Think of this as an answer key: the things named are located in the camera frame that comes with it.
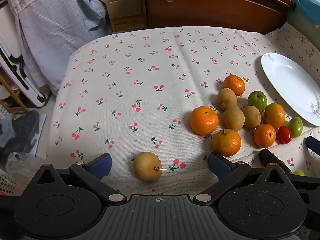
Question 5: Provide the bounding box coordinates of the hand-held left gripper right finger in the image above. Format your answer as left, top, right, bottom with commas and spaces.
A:
194, 152, 298, 204

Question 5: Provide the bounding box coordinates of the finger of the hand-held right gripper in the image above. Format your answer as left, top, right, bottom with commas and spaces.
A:
259, 149, 320, 189
305, 136, 320, 155

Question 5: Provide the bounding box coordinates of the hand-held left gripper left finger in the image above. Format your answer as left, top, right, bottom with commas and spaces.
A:
32, 153, 127, 204

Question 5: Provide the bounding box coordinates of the orange mandarin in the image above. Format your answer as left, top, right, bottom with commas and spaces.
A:
212, 129, 242, 157
264, 103, 286, 129
223, 75, 246, 96
254, 124, 277, 148
189, 106, 219, 135

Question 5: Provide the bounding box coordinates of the red cherry tomato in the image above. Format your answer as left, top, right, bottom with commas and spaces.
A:
277, 126, 292, 145

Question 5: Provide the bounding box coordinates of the brown longan with stem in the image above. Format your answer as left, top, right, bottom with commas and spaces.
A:
133, 152, 168, 182

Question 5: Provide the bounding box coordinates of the large green tomato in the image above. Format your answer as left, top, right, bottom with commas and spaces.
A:
247, 91, 268, 113

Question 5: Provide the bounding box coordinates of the white plate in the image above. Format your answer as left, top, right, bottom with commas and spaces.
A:
261, 52, 320, 127

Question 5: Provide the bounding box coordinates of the clear plastic bag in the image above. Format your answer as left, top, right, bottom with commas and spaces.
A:
5, 152, 48, 178

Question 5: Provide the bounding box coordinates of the white plastic basket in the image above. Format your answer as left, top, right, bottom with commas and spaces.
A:
0, 174, 24, 197

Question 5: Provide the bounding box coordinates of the cherry print cloth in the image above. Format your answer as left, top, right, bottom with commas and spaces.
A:
46, 26, 320, 198

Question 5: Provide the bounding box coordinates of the floral print beige cloth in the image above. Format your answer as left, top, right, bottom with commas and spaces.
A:
265, 21, 320, 80

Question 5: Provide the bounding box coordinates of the wooden rack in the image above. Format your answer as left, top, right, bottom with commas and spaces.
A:
0, 72, 29, 115

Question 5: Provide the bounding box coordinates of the olive green cushion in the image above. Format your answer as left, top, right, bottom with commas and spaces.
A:
286, 7, 320, 30

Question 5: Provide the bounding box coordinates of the blue blanket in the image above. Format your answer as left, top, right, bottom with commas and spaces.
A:
257, 0, 320, 28

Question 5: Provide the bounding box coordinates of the blue striped cloth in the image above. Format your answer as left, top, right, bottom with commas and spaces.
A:
19, 0, 113, 95

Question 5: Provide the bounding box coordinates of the cardboard box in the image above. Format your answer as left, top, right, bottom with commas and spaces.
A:
96, 0, 148, 33

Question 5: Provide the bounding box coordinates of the dark wooden cabinet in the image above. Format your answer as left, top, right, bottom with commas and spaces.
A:
140, 0, 294, 35

